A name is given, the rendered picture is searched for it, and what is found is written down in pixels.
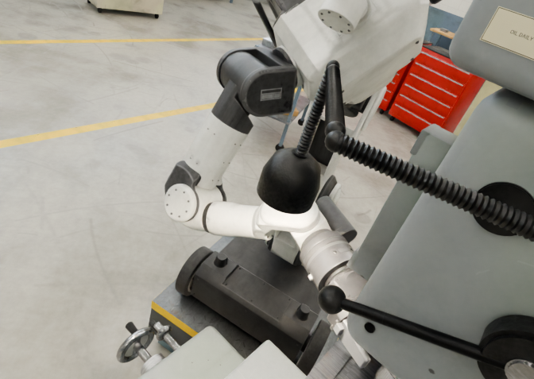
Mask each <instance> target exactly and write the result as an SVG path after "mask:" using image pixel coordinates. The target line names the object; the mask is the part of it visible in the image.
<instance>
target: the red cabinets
mask: <svg viewBox="0 0 534 379"><path fill-rule="evenodd" d="M431 44H433V43H431V42H429V41H426V40H424V41H423V45H422V49H421V52H420V54H419V55H418V56H417V57H415V58H414V59H413V60H412V61H411V62H410V63H409V64H407V65H406V66H404V67H403V68H402V69H400V70H399V71H398V72H397V73H396V75H395V77H394V78H393V80H392V81H391V82H390V83H389V84H388V85H387V86H386V88H387V89H386V92H385V95H384V97H383V99H382V100H381V103H380V105H379V108H381V110H380V114H383V113H384V112H385V111H387V110H390V111H389V114H390V115H392V116H391V117H390V119H389V120H390V121H393V120H394V119H395V118H397V119H398V120H400V121H402V122H403V123H405V124H407V125H408V126H411V127H412V128H413V129H415V130H417V131H419V132H421V130H423V129H425V128H427V127H428V126H430V125H432V124H436V125H438V126H440V127H441V128H443V129H445V130H447V131H449V132H451V133H454V131H455V129H456V127H457V125H458V124H459V122H460V121H461V119H462V117H463V115H464V114H465V113H466V111H467V109H468V107H469V106H470V104H471V103H472V101H473V100H474V97H475V96H476V94H477V93H478V91H479V89H480V88H481V86H482V84H483V83H484V82H485V79H483V78H480V77H478V76H476V75H473V74H471V73H469V72H466V71H463V70H462V69H460V68H458V67H457V66H455V65H454V64H453V62H452V61H451V58H450V55H449V50H446V49H445V48H442V47H439V46H431Z"/></svg>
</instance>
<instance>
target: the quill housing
mask: <svg viewBox="0 0 534 379"><path fill-rule="evenodd" d="M435 174H436V175H437V176H440V175H441V176H442V178H447V179H448V181H450V180H453V182H454V184H456V183H459V185H460V186H463V185H464V186H465V188H470V189H471V191H477V193H478V194H479V193H482V194H483V195H484V196H489V198H490V199H493V198H494V199H495V200H496V202H497V201H501V203H502V204H505V203H506V204H507V205H508V207H511V206H513V208H514V210H516V209H519V210H520V212H525V213H526V214H527V215H532V216H533V218H534V100H531V99H529V98H526V97H524V96H523V95H519V94H517V93H515V92H513V91H510V90H508V89H506V88H504V87H503V88H501V89H500V90H498V91H495V92H494V93H493V94H491V95H489V96H487V97H486V98H484V99H483V100H482V101H481V102H480V103H479V104H478V105H477V106H476V108H475V109H474V111H473V113H472V114H471V116H470V117H469V119H468V120H467V122H466V124H465V125H464V127H463V128H462V130H461V132H460V134H459V135H458V136H457V138H456V140H455V142H454V143H453V145H452V146H451V148H450V149H449V151H448V153H447V155H446V156H445V157H444V159H443V161H442V163H441V164H440V166H439V167H438V169H437V170H436V172H435ZM355 302H358V303H360V304H364V305H366V306H369V307H373V308H375V309H377V310H380V311H384V312H386V313H389V314H391V315H395V316H398V317H400V318H402V319H407V320H409V321H412V322H414V323H418V324H420V325H423V326H426V327H429V328H431V329H434V330H437V331H440V332H443V333H445V334H448V335H451V336H454V337H456V338H460V339H463V340H465V341H468V342H472V343H474V344H477V345H479V343H480V341H481V338H482V335H483V333H484V330H485V329H486V327H487V326H488V325H489V324H490V323H491V322H492V321H494V320H495V319H497V318H500V317H502V316H506V315H526V316H531V317H534V242H531V241H530V240H529V239H524V237H523V236H518V235H517V233H515V234H513V233H512V232H511V230H506V229H505V228H504V227H503V228H500V227H499V225H494V224H493V222H488V221H487V220H486V219H482V218H481V216H479V217H476V216H475V214H472V215H471V214H470V212H469V211H464V210H463V208H462V209H458V207H457V206H454V207H453V206H452V204H451V203H449V204H447V202H446V200H445V201H441V200H440V198H438V199H436V198H435V197H434V196H430V195H429V194H428V193H426V194H424V193H422V195H421V197H420V198H419V199H418V201H417V203H416V205H415V206H414V208H413V209H412V211H411V212H410V214H409V216H408V217H407V219H406V220H405V222H404V224H403V226H402V227H401V228H400V230H399V232H398V233H397V235H396V237H395V238H394V239H393V242H392V243H391V245H390V246H389V248H388V249H387V251H386V252H385V255H384V256H383V258H382V259H381V261H380V262H379V264H378V266H377V268H376V269H375V270H374V272H373V274H372V275H371V277H370V278H369V280H368V282H367V283H366V285H365V287H364V288H363V289H362V291H361V293H360V295H359V296H358V298H357V299H356V301H355ZM347 328H348V331H349V332H350V335H351V337H352V338H353V339H354V341H355V342H356V343H357V344H358V345H359V346H361V347H362V348H363V349H364V350H366V351H367V352H368V353H369V354H370V355H371V356H373V357H374V358H375V359H376V360H377V361H379V362H380V363H381V364H382V365H383V366H384V367H385V368H386V369H387V370H388V371H390V372H391V373H392V374H393V375H394V376H396V377H397V378H398V379H485V378H484V377H483V375H482V373H481V371H480V369H479V368H478V363H477V360H474V359H473V358H469V357H467V356H464V355H462V354H458V353H456V352H454V351H451V350H448V349H445V348H443V347H441V346H437V345H435V344H432V343H430V342H426V341H424V340H422V339H419V338H416V337H414V336H411V335H408V334H405V333H403V332H401V331H397V330H395V329H392V328H390V327H387V326H384V325H382V324H380V323H376V322H374V321H371V320H369V319H365V318H363V317H361V316H358V315H355V314H353V313H350V312H349V314H348V316H347Z"/></svg>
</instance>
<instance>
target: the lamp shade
mask: <svg viewBox="0 0 534 379"><path fill-rule="evenodd" d="M320 174H321V167H320V165H319V163H318V161H317V160H316V159H315V158H314V157H313V156H312V155H311V154H310V153H309V152H308V153H306V155H305V156H301V155H299V154H297V153H296V148H294V147H293V148H286V149H278V150H277V151H276V152H275V153H274V154H273V155H272V156H271V157H270V158H269V160H268V161H267V163H266V164H265V165H264V167H263V169H262V171H261V175H260V179H259V181H258V184H257V194H258V196H259V197H260V199H261V200H262V201H263V202H264V203H265V204H267V205H268V206H269V207H271V208H273V209H275V210H277V211H280V212H283V213H286V214H291V215H299V214H303V213H306V212H308V211H309V210H310V209H311V208H312V205H313V203H314V201H315V198H316V196H317V194H318V192H319V189H320Z"/></svg>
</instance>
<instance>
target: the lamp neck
mask: <svg viewBox="0 0 534 379"><path fill-rule="evenodd" d="M332 64H335V65H337V66H338V67H339V68H340V65H339V62H338V61H337V60H330V61H329V62H328V63H327V66H326V69H327V67H328V66H330V65H332ZM317 91H318V92H317V93H316V96H315V99H314V102H313V104H312V107H311V110H310V113H309V114H308V115H309V116H308V120H306V123H305V126H304V129H303V133H301V136H300V140H299V142H298V145H297V148H296V153H297V154H299V155H301V156H305V155H306V153H308V152H307V151H308V148H309V147H310V144H311V141H312V138H313V135H315V134H314V132H315V129H317V125H318V122H319V119H320V116H321V115H322V113H323V109H324V106H325V93H326V92H325V91H326V70H325V71H324V74H323V78H322V81H321V82H320V85H319V89H318V90H317Z"/></svg>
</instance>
